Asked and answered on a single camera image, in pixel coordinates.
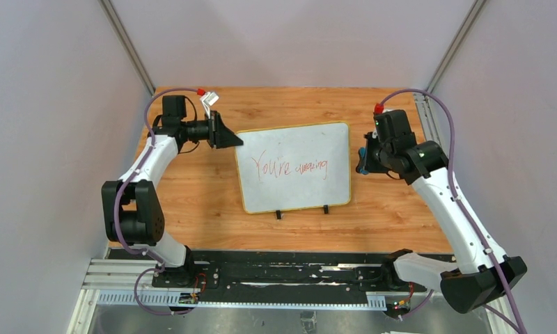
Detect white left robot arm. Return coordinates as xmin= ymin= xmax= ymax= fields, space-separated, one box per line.
xmin=101 ymin=88 xmax=244 ymax=285

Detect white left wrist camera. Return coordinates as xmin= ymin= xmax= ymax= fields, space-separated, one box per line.
xmin=200 ymin=91 xmax=219 ymax=119

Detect blue whiteboard eraser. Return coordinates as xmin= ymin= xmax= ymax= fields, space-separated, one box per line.
xmin=356 ymin=147 xmax=368 ymax=175

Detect yellow-framed whiteboard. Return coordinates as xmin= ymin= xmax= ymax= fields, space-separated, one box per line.
xmin=235 ymin=121 xmax=352 ymax=214

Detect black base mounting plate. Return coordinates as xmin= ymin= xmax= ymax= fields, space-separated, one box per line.
xmin=107 ymin=248 xmax=460 ymax=306

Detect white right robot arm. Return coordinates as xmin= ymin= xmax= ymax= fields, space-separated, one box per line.
xmin=356 ymin=110 xmax=528 ymax=314

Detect aluminium frame rails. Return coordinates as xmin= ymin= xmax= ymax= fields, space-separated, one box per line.
xmin=68 ymin=249 xmax=512 ymax=333

